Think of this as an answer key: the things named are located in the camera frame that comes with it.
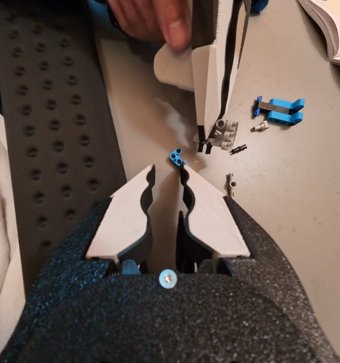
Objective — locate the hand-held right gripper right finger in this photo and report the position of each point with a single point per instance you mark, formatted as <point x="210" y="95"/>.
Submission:
<point x="218" y="224"/>

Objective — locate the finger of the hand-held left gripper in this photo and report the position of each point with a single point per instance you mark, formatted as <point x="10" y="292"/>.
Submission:
<point x="209" y="85"/>
<point x="238" y="42"/>

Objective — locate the instruction booklet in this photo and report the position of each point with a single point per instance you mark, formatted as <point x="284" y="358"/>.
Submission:
<point x="328" y="28"/>

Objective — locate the small grey connector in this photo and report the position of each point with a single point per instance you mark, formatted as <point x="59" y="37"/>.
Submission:
<point x="231" y="184"/>

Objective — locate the grey triangular panel piece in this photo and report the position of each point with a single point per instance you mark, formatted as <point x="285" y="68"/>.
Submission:
<point x="225" y="133"/>

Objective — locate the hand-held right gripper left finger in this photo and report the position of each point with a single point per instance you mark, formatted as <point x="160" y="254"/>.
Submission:
<point x="121" y="224"/>

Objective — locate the blue angled toy beam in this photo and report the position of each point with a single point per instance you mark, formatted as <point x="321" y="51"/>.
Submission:
<point x="176" y="157"/>

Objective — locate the black perforated pad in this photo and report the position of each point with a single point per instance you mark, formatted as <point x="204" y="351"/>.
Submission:
<point x="50" y="127"/>

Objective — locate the person's left hand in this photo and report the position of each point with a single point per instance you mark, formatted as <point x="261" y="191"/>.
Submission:
<point x="158" y="19"/>

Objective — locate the light grey axle pin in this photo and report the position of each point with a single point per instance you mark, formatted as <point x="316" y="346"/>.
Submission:
<point x="260" y="126"/>

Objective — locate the partly built toy model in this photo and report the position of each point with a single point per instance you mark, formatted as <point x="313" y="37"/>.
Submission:
<point x="258" y="5"/>

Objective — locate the blue beam assembly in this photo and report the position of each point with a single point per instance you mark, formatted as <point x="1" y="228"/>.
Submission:
<point x="283" y="115"/>

